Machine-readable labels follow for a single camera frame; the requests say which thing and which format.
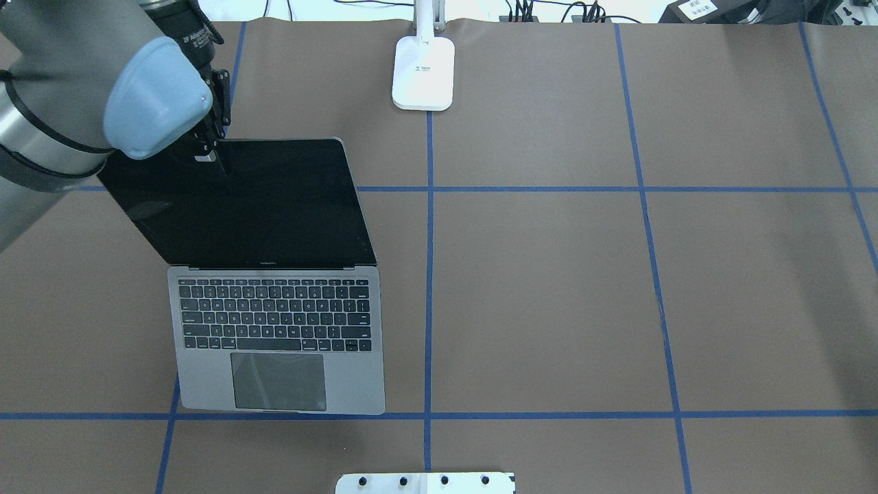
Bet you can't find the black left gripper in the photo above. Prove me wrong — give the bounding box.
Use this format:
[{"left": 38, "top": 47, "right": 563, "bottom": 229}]
[{"left": 141, "top": 1, "right": 228, "bottom": 177}]

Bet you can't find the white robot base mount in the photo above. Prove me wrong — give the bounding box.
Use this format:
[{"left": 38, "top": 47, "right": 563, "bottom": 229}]
[{"left": 335, "top": 471, "right": 517, "bottom": 493}]

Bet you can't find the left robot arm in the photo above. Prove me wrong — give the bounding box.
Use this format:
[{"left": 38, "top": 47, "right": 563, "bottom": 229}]
[{"left": 1, "top": 1, "right": 231, "bottom": 249}]

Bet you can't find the white desk lamp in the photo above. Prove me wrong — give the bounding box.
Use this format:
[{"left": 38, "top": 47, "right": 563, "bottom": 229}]
[{"left": 391, "top": 1, "right": 457, "bottom": 112}]

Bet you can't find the grey laptop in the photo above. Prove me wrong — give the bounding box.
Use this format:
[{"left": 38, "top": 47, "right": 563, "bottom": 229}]
[{"left": 98, "top": 137, "right": 386, "bottom": 415}]

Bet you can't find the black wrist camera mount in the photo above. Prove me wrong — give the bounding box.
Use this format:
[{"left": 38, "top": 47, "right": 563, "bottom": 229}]
[{"left": 209, "top": 69, "right": 231, "bottom": 139}]

